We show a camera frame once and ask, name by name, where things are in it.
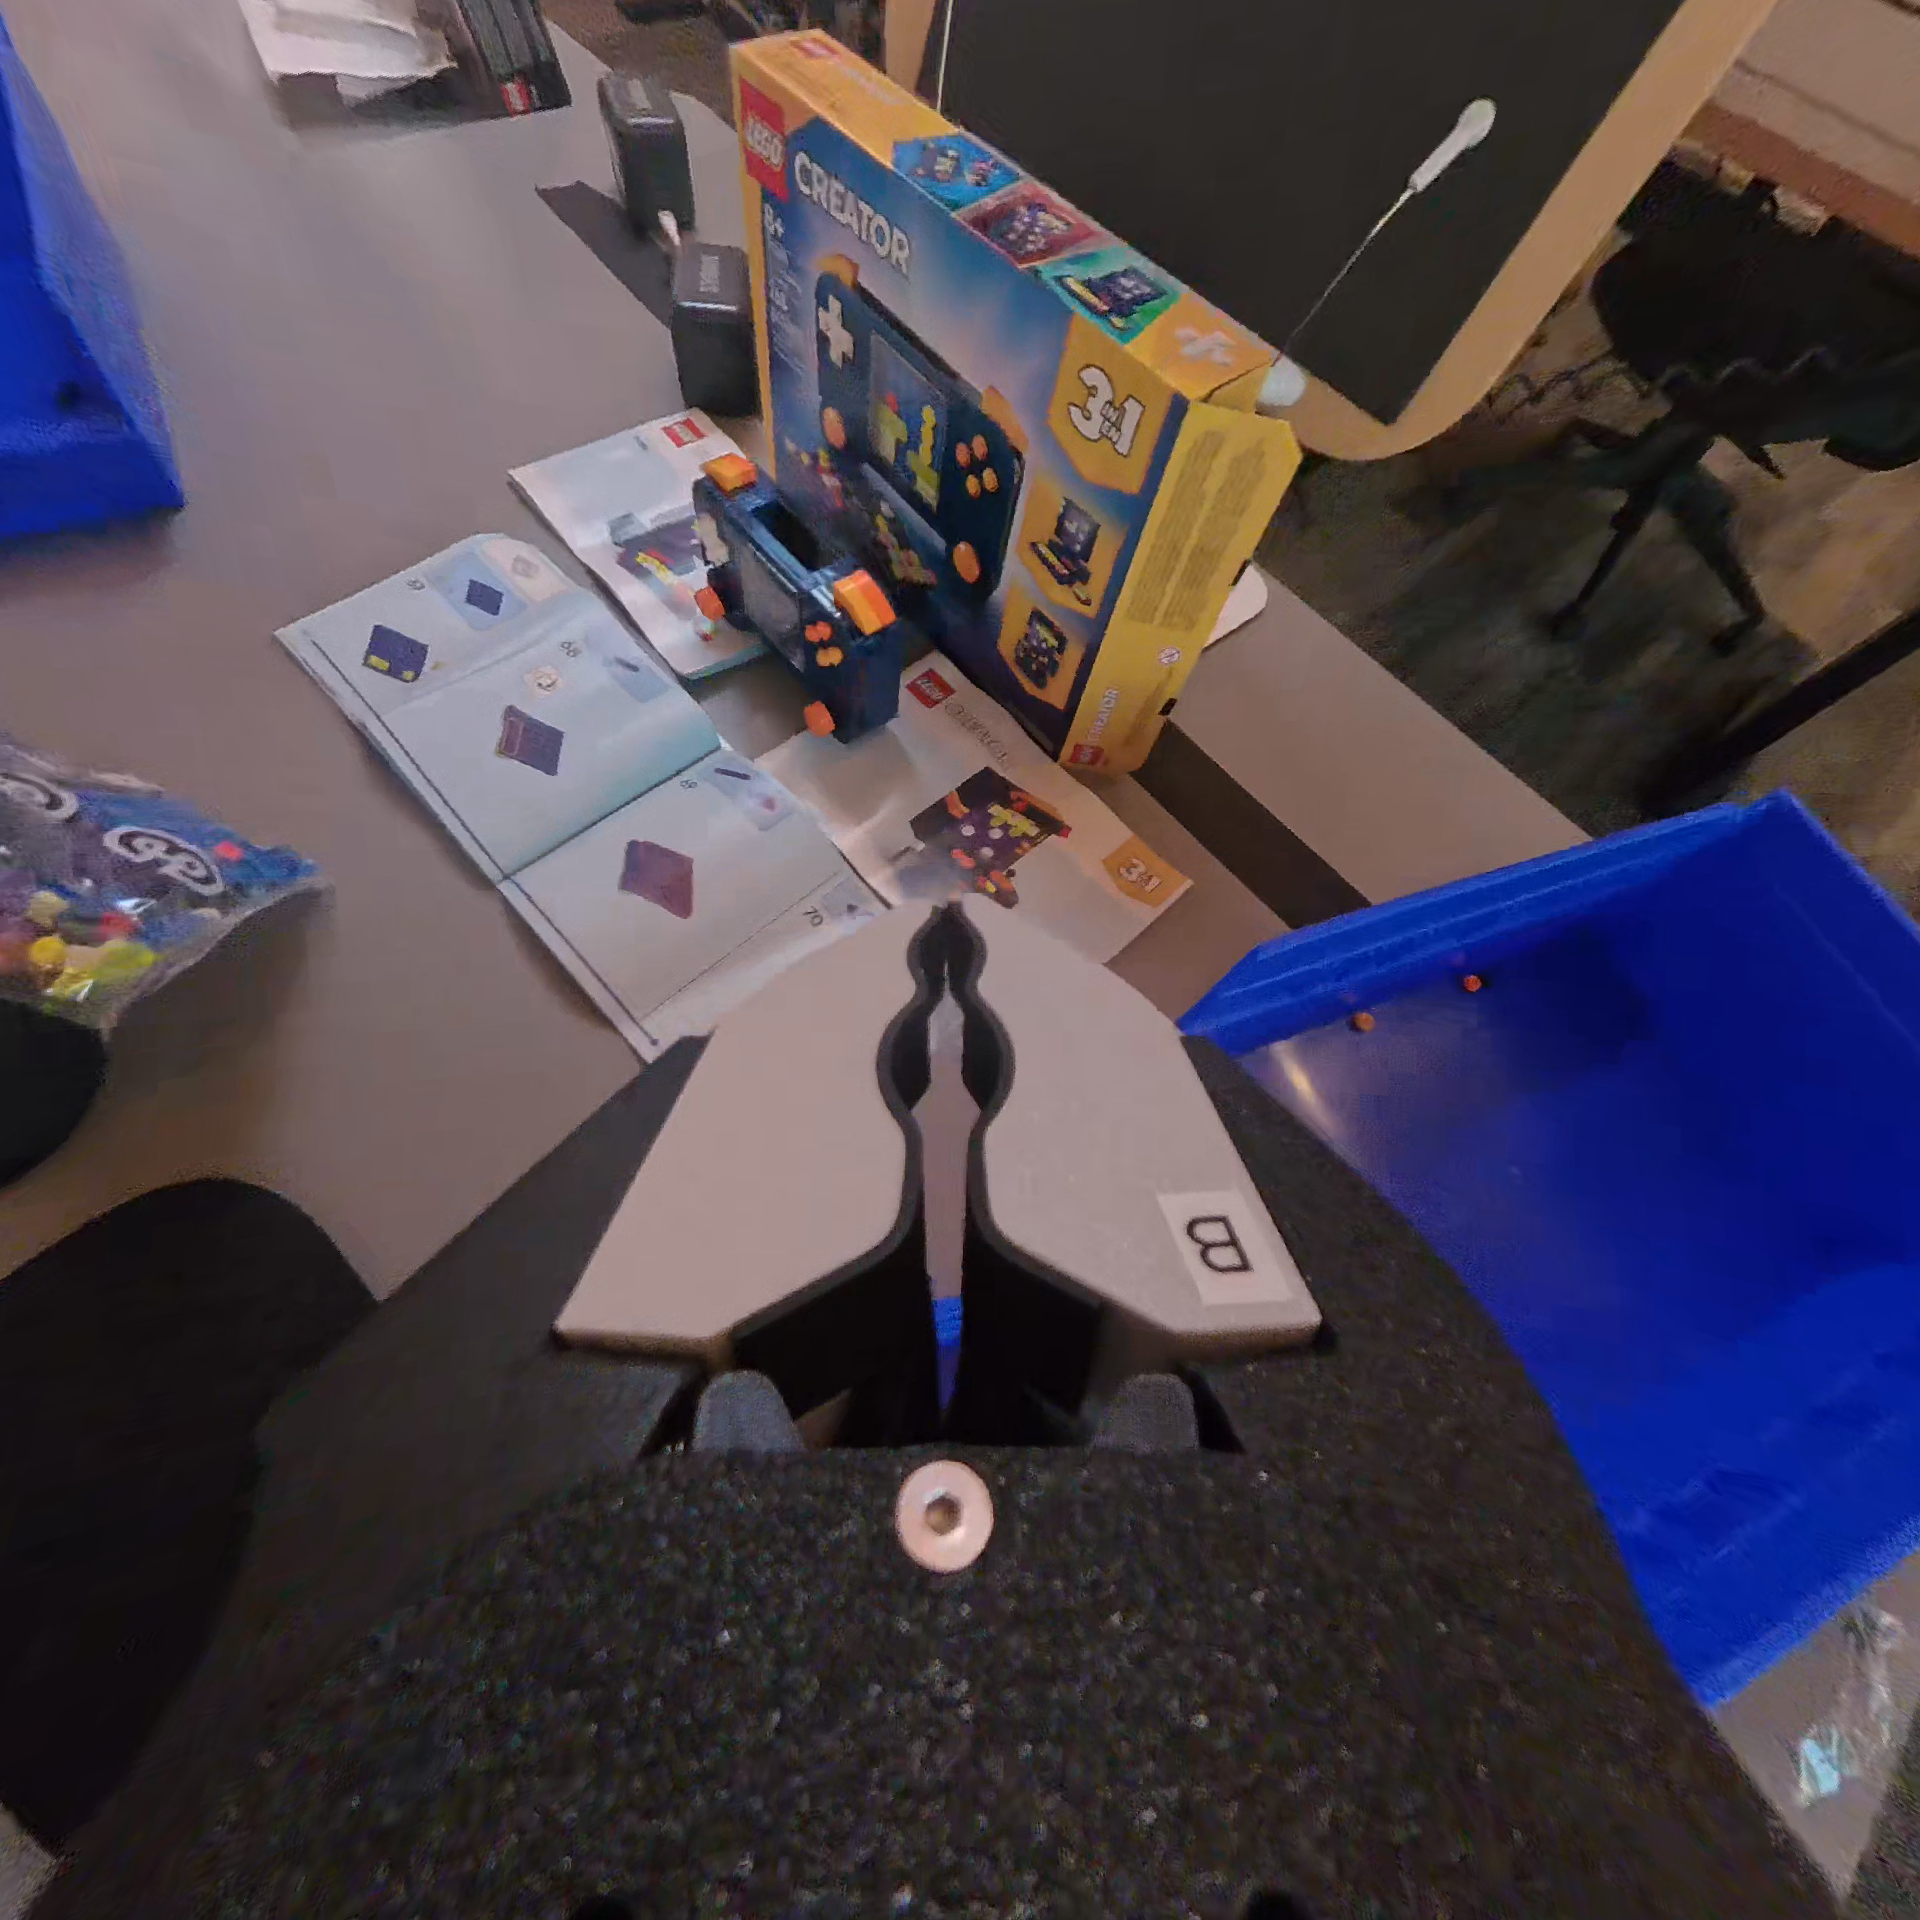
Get rainbow cover instruction booklet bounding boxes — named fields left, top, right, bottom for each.
left=506, top=406, right=758, bottom=680

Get clear plastic wrapper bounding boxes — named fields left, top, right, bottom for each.
left=1786, top=1607, right=1894, bottom=1808

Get yellow toy brick set box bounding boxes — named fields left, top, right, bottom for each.
left=726, top=30, right=1308, bottom=777

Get black panel with wooden rim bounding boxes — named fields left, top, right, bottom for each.
left=882, top=0, right=1782, bottom=462

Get blue toy brick game console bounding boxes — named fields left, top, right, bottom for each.
left=688, top=451, right=912, bottom=748

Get black box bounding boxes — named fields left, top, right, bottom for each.
left=415, top=0, right=576, bottom=120

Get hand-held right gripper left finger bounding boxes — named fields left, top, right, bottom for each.
left=551, top=900, right=951, bottom=1445

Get brick instruction booklet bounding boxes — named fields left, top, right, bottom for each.
left=274, top=527, right=889, bottom=1062

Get clear bag of toy bricks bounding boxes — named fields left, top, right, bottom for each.
left=0, top=731, right=327, bottom=1032

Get white papers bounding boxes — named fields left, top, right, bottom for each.
left=237, top=0, right=458, bottom=87

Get large blue plastic bin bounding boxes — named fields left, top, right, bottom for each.
left=0, top=15, right=185, bottom=544
left=1177, top=791, right=1920, bottom=1715

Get white cord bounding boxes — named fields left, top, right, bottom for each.
left=1256, top=95, right=1502, bottom=414

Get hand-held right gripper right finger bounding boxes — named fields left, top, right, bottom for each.
left=944, top=900, right=1326, bottom=1445

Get arcade cover instruction booklet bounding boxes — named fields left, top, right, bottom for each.
left=754, top=651, right=1198, bottom=964

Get black office chair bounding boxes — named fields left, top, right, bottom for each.
left=1544, top=175, right=1920, bottom=639

